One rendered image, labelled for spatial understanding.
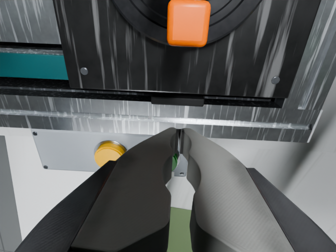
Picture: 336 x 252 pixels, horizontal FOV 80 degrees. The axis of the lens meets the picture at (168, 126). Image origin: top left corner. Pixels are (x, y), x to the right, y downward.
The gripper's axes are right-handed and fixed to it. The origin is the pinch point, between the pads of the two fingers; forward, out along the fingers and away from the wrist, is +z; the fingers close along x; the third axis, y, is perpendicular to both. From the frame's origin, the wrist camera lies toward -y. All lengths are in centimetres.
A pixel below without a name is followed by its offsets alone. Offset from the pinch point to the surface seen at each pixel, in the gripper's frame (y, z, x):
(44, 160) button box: 12.3, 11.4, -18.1
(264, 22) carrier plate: -6.0, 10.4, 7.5
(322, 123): 9.2, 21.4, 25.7
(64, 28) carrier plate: -4.8, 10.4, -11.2
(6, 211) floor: 153, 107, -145
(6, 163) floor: 97, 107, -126
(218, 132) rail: 6.3, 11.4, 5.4
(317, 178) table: 21.7, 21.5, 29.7
